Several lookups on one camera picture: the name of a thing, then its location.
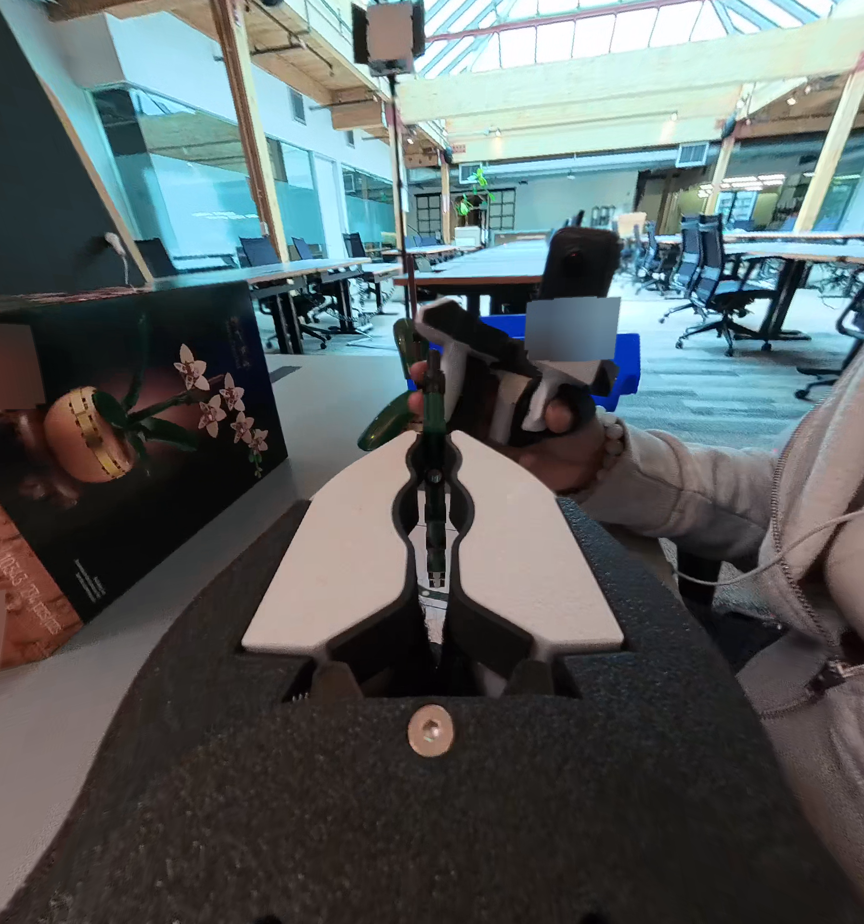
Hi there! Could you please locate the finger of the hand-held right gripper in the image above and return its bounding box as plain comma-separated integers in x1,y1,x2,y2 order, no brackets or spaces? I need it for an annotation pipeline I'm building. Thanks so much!
413,299,476,349

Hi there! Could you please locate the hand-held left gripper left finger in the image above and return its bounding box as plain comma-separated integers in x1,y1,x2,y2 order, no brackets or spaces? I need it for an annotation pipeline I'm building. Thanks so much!
241,431,433,661

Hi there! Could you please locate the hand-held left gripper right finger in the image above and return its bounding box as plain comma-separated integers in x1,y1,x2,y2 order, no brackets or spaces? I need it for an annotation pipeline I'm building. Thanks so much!
442,431,625,664

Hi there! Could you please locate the green brick plant stem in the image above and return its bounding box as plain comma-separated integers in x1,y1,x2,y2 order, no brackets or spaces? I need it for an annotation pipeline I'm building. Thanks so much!
416,345,453,600

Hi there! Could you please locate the green toy leaf piece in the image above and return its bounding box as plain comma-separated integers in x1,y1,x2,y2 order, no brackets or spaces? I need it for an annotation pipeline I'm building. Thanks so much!
358,318,426,454

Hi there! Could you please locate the person's right forearm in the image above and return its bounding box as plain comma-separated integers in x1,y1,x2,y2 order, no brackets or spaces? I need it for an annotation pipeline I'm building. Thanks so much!
569,426,790,571

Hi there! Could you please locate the person's right hand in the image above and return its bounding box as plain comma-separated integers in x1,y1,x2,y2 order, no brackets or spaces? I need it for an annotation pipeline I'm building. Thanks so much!
406,359,612,495

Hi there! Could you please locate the long wooden office table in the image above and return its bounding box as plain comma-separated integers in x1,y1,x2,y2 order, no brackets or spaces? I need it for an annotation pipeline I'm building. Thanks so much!
652,230,864,340
394,242,552,319
150,256,404,355

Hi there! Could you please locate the blue storage bin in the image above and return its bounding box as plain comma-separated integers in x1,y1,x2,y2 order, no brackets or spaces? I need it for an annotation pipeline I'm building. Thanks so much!
477,314,644,399

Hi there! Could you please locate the hanging green plant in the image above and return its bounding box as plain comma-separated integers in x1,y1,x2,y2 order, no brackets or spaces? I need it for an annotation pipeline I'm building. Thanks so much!
457,167,498,218

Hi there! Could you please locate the row of black chairs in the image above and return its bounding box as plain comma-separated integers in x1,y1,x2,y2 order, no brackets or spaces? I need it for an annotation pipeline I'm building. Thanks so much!
134,232,375,352
569,209,864,403

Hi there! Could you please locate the dark flower printed box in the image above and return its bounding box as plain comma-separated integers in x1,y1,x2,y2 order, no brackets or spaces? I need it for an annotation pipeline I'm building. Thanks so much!
0,280,290,668

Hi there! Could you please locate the studio light panel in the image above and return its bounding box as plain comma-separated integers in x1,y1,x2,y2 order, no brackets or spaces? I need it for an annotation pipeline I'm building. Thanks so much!
351,0,427,78

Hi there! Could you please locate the dark divider panel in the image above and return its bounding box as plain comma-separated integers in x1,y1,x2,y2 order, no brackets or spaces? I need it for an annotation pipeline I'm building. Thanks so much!
0,0,153,298

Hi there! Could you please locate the pale beaded bracelet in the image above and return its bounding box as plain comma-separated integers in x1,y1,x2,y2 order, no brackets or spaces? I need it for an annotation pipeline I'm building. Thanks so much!
596,417,629,486

